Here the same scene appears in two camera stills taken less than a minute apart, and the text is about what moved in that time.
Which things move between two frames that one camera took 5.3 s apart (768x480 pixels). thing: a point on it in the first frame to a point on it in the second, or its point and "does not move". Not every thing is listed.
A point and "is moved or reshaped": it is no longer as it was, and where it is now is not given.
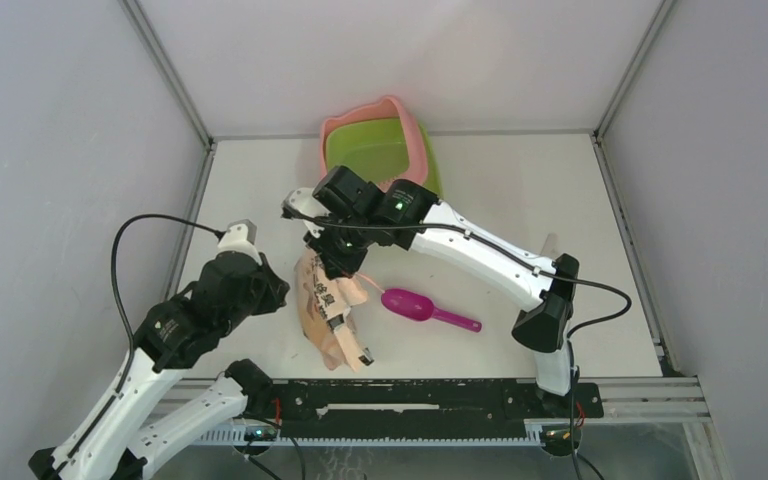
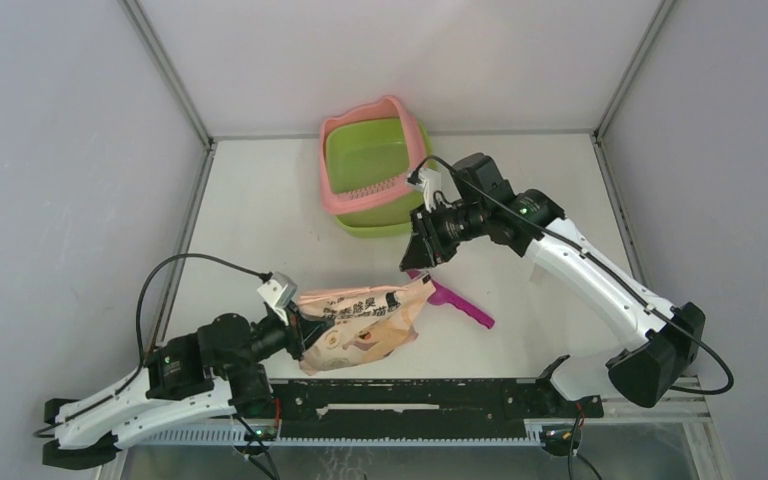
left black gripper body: (265, 296) to (289, 335)
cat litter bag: (325, 304) is moved or reshaped
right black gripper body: (345, 250) to (456, 226)
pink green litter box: (381, 142) does not move
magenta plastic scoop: (416, 307) to (443, 296)
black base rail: (308, 409) does not move
